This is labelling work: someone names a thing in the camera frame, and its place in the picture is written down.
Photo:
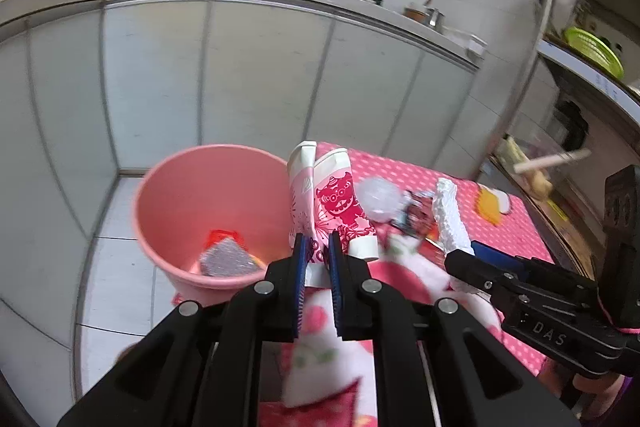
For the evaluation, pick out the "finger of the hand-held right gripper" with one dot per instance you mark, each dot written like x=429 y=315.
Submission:
x=470 y=274
x=545 y=274

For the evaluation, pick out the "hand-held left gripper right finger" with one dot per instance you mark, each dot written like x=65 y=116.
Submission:
x=335 y=277

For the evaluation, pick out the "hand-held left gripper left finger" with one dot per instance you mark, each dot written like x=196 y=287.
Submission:
x=299 y=277

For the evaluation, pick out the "yellow white packet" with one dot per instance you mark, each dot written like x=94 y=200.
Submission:
x=491 y=206

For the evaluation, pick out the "silver glitter packet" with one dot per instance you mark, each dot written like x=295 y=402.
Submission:
x=227 y=259

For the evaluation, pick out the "red lion print tube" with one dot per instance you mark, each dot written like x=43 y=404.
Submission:
x=340 y=202

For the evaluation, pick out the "pink white paper carton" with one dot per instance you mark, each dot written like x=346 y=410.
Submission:
x=302 y=197

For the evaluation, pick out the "foil wrapper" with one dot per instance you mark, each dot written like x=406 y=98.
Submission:
x=415 y=212

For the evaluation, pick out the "clear plastic bag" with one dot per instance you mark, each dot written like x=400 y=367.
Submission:
x=380 y=199

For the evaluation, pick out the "pink plastic bucket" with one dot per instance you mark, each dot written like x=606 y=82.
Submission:
x=200 y=192

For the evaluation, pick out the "person's right hand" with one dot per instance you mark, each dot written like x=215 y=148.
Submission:
x=597 y=399

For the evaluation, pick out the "pink polka dot blanket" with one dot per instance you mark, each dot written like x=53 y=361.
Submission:
x=400 y=167

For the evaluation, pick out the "clear plastic container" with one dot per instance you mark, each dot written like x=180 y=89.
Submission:
x=525 y=147

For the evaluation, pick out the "black appliance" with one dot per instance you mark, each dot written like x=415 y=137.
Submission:
x=571 y=122

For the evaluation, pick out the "white kitchen cabinet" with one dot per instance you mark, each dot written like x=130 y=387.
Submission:
x=250 y=67

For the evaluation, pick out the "green plastic basket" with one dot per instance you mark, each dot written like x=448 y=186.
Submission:
x=595 y=52

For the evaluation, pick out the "white plastic tray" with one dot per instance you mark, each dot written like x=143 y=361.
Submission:
x=467 y=41

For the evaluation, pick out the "steel cup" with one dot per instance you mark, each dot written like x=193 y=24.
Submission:
x=434 y=19

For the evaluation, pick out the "brown bowl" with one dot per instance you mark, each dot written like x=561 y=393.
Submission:
x=414 y=14

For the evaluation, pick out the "metal shelf rack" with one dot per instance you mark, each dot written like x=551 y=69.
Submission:
x=550 y=7

